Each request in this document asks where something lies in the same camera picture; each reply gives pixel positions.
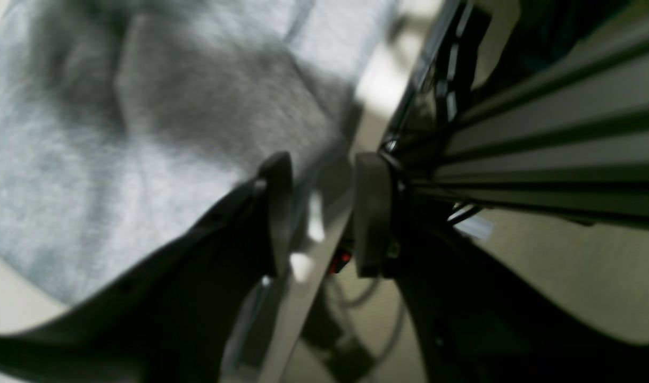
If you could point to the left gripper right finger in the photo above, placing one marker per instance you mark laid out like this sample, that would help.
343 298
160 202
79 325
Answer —
476 321

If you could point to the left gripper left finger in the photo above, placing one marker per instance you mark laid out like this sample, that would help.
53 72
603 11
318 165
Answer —
169 317

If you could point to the grey T-shirt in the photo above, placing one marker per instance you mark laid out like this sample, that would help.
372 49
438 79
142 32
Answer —
122 122

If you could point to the aluminium frame rail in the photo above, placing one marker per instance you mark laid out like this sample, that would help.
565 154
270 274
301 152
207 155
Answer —
571 141

